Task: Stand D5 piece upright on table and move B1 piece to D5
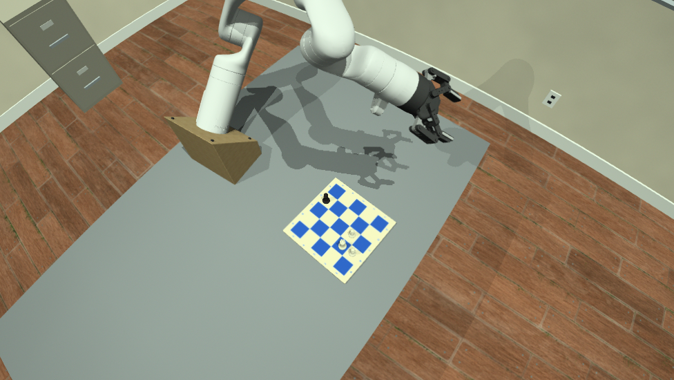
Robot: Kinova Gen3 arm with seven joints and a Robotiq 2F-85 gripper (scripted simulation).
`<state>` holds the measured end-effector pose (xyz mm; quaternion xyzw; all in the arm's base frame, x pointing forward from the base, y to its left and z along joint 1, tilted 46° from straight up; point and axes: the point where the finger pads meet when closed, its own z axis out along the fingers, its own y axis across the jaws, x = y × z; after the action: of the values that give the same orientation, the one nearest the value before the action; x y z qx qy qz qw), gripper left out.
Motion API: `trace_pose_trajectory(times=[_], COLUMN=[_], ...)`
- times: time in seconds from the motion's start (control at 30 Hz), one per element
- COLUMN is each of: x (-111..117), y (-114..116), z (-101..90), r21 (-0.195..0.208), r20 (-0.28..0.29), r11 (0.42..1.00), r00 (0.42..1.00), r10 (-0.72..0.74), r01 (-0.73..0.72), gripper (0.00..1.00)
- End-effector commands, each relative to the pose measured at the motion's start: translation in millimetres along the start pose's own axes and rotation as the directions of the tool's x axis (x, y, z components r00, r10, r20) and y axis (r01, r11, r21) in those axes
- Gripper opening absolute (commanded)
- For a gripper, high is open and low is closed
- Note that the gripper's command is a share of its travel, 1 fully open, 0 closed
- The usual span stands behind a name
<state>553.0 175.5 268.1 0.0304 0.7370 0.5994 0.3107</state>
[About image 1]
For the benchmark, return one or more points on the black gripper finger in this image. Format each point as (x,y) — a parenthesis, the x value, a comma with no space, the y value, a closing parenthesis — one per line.
(424,131)
(443,80)

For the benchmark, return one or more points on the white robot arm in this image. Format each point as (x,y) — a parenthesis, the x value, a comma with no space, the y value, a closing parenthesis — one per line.
(328,46)

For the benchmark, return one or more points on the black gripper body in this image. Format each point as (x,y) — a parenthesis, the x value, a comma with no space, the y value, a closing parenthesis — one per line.
(417,104)

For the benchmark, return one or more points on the blue and cream chessboard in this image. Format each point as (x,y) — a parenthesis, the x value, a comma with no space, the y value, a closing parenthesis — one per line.
(319,227)

